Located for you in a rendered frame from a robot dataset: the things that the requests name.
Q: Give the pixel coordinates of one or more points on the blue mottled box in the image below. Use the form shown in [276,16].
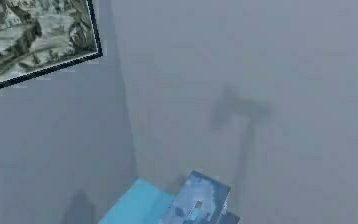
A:
[200,200]

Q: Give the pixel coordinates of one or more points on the light blue flat box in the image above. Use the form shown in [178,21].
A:
[137,205]

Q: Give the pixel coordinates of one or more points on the black framed landscape picture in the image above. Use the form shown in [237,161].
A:
[33,36]

